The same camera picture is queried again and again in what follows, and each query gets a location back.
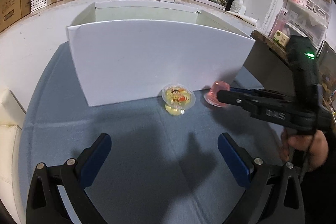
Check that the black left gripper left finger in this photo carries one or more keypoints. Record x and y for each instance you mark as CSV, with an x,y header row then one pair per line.
x,y
44,203

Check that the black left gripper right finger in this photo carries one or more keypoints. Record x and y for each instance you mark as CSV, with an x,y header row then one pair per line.
x,y
272,192

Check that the pink jelly cup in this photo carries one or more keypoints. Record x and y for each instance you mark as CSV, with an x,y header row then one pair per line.
x,y
211,96

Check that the yellow jelly cup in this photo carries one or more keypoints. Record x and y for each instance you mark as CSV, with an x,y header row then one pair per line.
x,y
177,98

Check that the right hand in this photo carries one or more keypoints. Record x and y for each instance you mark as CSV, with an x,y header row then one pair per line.
x,y
316,147

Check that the wooden side table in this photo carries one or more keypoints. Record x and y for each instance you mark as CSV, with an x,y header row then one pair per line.
x,y
268,64

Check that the cream leather sofa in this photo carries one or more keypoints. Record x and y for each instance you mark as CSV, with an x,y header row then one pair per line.
x,y
12,118

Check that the blue grey tablecloth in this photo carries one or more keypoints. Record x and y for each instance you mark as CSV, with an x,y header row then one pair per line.
x,y
161,168

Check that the white plastic bottle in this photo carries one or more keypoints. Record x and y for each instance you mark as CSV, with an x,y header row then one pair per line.
x,y
238,7

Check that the white cardboard storage box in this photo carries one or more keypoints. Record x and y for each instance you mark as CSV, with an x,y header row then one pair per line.
x,y
132,49

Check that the white wire storage rack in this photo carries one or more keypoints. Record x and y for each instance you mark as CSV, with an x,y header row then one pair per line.
x,y
300,18

